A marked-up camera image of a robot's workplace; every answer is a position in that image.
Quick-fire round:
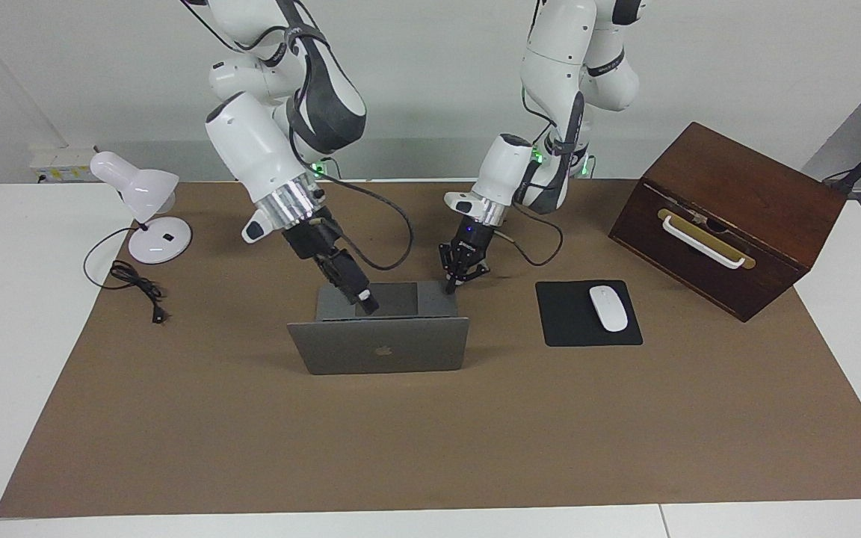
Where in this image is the brown table mat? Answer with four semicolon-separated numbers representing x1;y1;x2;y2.
0;179;861;519

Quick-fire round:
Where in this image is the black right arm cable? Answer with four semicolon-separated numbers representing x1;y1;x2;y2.
180;0;414;272

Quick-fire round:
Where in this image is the white computer mouse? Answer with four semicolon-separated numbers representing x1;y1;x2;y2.
589;285;629;333

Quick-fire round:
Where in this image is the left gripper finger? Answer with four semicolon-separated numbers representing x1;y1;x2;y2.
439;243;460;294
454;258;490;289

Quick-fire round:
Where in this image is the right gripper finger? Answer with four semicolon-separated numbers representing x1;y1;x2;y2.
316;256;370;315
333;250;381;309

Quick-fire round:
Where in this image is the brass handle plate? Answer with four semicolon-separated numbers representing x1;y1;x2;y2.
657;208;757;270

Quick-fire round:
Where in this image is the black mouse pad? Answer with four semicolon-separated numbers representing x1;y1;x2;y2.
535;280;644;347

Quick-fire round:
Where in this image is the white desk lamp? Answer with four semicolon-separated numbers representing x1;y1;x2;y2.
90;151;193;265

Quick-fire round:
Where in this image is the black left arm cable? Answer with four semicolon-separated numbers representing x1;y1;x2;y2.
496;86;564;268

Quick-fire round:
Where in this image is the white wall power strip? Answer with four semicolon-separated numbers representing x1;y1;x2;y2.
29;146;99;184

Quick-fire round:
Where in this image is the white box handle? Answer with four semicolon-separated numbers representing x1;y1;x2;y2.
661;215;747;270

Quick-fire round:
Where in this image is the silver grey laptop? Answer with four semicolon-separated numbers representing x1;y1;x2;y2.
286;281;470;376

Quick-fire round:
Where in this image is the black lamp power cable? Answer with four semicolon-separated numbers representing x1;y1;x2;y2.
84;226;167;324

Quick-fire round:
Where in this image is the dark brown wooden box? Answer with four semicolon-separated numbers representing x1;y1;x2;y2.
608;122;848;323

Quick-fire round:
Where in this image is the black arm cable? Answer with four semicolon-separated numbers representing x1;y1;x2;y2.
496;86;564;268
180;0;414;272

